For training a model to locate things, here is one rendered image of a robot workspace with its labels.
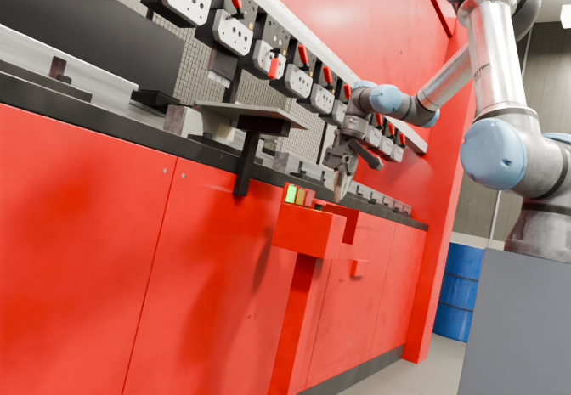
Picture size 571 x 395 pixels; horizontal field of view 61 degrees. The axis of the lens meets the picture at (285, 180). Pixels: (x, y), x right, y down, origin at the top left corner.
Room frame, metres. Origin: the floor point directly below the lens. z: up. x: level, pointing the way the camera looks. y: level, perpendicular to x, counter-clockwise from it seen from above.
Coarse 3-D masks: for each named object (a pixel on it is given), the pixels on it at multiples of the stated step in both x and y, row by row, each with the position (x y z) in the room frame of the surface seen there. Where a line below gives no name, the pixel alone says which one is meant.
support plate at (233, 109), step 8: (200, 104) 1.29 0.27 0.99; (208, 104) 1.27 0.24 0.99; (216, 104) 1.25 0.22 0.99; (224, 104) 1.24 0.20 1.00; (232, 104) 1.23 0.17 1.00; (240, 104) 1.21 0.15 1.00; (216, 112) 1.35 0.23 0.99; (224, 112) 1.32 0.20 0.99; (232, 112) 1.30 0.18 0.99; (240, 112) 1.27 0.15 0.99; (248, 112) 1.25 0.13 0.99; (256, 112) 1.22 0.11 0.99; (264, 112) 1.20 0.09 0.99; (272, 112) 1.18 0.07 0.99; (280, 112) 1.17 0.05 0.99; (232, 120) 1.42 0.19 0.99; (288, 120) 1.23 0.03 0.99; (296, 120) 1.23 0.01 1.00; (296, 128) 1.33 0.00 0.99; (304, 128) 1.30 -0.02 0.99
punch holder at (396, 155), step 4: (396, 132) 2.65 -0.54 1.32; (400, 132) 2.68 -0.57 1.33; (396, 136) 2.65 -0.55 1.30; (404, 136) 2.76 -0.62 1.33; (396, 140) 2.65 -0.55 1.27; (404, 140) 2.77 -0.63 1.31; (396, 144) 2.65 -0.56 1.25; (392, 148) 2.65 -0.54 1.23; (396, 148) 2.66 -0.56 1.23; (400, 148) 2.72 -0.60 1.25; (392, 152) 2.65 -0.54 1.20; (396, 152) 2.67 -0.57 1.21; (400, 152) 2.73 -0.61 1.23; (380, 156) 2.70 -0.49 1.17; (384, 156) 2.67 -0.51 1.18; (388, 156) 2.66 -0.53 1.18; (392, 156) 2.66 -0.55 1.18; (396, 156) 2.68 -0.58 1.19; (400, 156) 2.75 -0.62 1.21; (388, 160) 2.76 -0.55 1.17; (392, 160) 2.73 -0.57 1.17; (396, 160) 2.70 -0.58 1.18; (400, 160) 2.76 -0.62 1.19
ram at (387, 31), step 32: (256, 0) 1.38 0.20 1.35; (288, 0) 1.52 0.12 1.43; (320, 0) 1.69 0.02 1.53; (352, 0) 1.90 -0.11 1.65; (384, 0) 2.17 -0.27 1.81; (416, 0) 2.53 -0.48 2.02; (320, 32) 1.73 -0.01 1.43; (352, 32) 1.95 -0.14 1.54; (384, 32) 2.24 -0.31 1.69; (416, 32) 2.63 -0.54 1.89; (352, 64) 2.00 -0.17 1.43; (384, 64) 2.31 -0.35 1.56; (416, 64) 2.72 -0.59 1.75; (416, 128) 2.93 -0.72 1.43
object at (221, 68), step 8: (216, 48) 1.33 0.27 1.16; (216, 56) 1.33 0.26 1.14; (224, 56) 1.36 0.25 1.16; (232, 56) 1.39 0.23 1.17; (208, 64) 1.33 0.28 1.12; (216, 64) 1.34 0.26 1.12; (224, 64) 1.37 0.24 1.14; (232, 64) 1.40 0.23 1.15; (208, 72) 1.33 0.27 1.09; (216, 72) 1.35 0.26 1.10; (224, 72) 1.37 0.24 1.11; (232, 72) 1.40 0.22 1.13; (216, 80) 1.36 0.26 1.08; (224, 80) 1.39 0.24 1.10; (232, 80) 1.41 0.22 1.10
